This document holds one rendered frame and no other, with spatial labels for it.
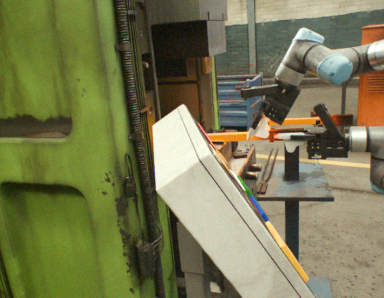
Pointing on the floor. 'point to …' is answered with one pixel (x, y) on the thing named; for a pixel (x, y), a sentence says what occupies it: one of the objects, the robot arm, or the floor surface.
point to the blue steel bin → (227, 87)
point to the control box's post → (198, 285)
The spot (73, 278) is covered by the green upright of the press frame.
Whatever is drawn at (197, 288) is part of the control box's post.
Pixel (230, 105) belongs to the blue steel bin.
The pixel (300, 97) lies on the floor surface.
